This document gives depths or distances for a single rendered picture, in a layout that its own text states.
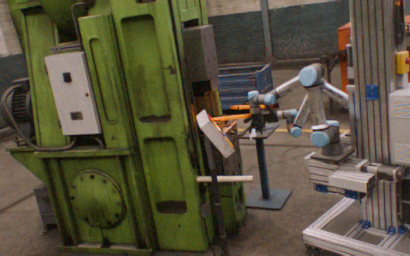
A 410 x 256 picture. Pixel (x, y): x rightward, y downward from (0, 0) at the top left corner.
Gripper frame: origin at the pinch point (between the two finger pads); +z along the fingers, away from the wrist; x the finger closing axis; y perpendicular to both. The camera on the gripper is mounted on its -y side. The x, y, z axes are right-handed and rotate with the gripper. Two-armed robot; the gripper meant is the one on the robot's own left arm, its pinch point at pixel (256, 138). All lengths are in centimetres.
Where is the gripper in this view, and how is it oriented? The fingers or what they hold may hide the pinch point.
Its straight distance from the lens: 338.5
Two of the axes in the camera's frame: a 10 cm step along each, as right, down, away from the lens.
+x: 6.9, -3.0, 6.6
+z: 1.5, 9.5, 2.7
